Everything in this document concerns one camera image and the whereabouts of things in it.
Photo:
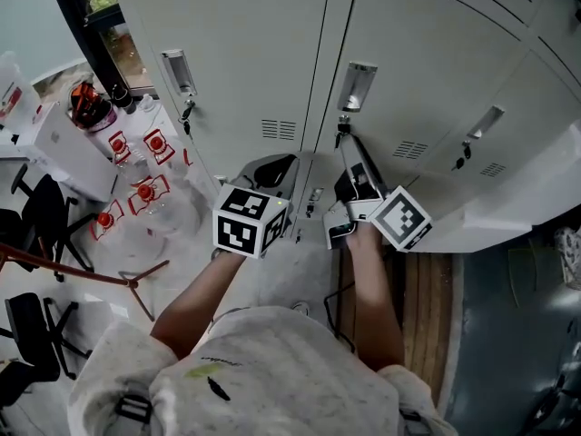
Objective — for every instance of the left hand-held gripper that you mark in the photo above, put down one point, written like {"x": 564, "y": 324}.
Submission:
{"x": 240, "y": 223}

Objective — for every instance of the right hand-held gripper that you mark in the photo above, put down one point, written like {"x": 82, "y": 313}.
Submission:
{"x": 401, "y": 218}

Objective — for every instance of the black key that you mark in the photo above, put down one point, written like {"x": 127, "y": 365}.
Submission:
{"x": 343, "y": 128}

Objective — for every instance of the grey metal locker door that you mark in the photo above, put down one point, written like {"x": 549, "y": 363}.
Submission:
{"x": 408, "y": 62}

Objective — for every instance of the grey metal locker cabinet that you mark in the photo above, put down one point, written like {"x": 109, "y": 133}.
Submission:
{"x": 249, "y": 39}

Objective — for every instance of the person's right forearm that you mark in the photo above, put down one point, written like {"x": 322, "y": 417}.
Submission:
{"x": 372, "y": 298}

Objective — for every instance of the person's left forearm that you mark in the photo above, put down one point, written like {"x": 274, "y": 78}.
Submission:
{"x": 195, "y": 302}

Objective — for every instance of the clear water bottle red cap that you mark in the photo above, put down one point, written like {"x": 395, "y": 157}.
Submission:
{"x": 104, "y": 219}
{"x": 118, "y": 145}
{"x": 145, "y": 192}
{"x": 156, "y": 142}

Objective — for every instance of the person's right shoe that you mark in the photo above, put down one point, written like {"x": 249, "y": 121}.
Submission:
{"x": 302, "y": 308}

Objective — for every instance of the wooden plank platform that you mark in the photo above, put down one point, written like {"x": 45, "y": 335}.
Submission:
{"x": 426, "y": 307}

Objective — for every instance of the small black bottle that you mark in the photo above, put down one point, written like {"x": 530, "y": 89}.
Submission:
{"x": 122, "y": 100}

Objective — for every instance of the person's speckled white shirt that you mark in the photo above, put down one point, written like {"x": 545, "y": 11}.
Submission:
{"x": 281, "y": 370}

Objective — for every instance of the white cardboard box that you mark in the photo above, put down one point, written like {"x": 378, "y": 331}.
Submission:
{"x": 72, "y": 152}

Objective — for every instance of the brown wooden stand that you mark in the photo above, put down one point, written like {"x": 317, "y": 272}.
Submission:
{"x": 68, "y": 269}

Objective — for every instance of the black framed window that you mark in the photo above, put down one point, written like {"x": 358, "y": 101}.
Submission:
{"x": 91, "y": 43}

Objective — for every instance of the black office chair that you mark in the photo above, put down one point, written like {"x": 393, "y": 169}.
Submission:
{"x": 43, "y": 207}
{"x": 32, "y": 334}

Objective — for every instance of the patterned white cushion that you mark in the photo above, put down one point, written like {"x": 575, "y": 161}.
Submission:
{"x": 572, "y": 257}

